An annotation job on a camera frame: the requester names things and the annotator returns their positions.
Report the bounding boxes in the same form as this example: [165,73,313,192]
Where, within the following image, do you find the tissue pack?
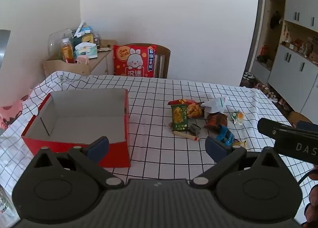
[74,42,98,59]

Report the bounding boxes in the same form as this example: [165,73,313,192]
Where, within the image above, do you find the row of shoes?
[242,71,279,103]

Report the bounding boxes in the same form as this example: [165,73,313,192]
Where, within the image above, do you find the red cardboard box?
[21,88,131,168]

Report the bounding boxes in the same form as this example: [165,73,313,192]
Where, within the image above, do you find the orange drink bottle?
[61,38,75,63]

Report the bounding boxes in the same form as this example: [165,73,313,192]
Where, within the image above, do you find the white snack packet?
[201,96,230,119]

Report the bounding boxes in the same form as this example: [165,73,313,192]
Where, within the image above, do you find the wooden chair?
[124,43,171,79]
[288,111,313,127]

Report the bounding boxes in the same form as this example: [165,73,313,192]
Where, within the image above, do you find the green snack packet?
[171,104,188,131]

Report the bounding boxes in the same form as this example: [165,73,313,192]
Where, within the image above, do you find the grey wall cabinet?
[250,0,318,119]

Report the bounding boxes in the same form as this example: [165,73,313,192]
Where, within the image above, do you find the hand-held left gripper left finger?
[32,136,125,190]

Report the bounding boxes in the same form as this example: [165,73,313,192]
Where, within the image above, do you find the green and yellow box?
[72,32,100,45]

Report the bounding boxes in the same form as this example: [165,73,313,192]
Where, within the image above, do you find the red chip bag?
[168,99,203,118]

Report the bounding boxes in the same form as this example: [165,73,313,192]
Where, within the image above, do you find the checkered tablecloth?
[0,70,318,194]

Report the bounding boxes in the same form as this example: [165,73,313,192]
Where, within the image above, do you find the black cable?
[297,166,318,187]

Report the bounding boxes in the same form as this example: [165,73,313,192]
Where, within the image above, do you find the red rabbit cushion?
[113,44,157,78]

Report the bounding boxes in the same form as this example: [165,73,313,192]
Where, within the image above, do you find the blue snack packet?
[216,125,239,146]

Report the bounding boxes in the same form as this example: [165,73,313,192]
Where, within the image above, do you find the glass jar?
[47,28,74,59]

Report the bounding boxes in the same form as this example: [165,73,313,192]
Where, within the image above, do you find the brown snack packet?
[204,112,228,134]

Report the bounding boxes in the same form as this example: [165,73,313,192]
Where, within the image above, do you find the pink printed cloth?
[0,89,33,129]

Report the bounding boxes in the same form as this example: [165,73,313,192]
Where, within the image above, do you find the black bag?
[270,11,282,29]

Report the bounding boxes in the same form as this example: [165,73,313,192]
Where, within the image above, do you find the wooden chair back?
[288,111,313,127]

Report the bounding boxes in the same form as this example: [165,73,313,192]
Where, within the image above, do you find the small dark snack packet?
[187,124,202,136]

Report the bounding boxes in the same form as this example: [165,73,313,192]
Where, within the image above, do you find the clear plastic bottle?
[0,183,20,227]

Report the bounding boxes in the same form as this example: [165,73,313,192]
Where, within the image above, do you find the person's right hand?
[301,166,318,228]

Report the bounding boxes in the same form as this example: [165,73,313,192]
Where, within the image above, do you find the wooden side cabinet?
[42,40,117,77]

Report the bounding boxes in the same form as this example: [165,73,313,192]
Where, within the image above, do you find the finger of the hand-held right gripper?
[257,118,281,142]
[295,121,318,133]

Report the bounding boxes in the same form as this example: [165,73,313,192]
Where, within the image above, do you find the white tube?
[73,20,85,38]

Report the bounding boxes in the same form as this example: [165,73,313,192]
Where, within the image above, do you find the sausage stick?
[172,131,200,141]

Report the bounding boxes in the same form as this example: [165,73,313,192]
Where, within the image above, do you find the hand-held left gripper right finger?
[190,136,284,190]

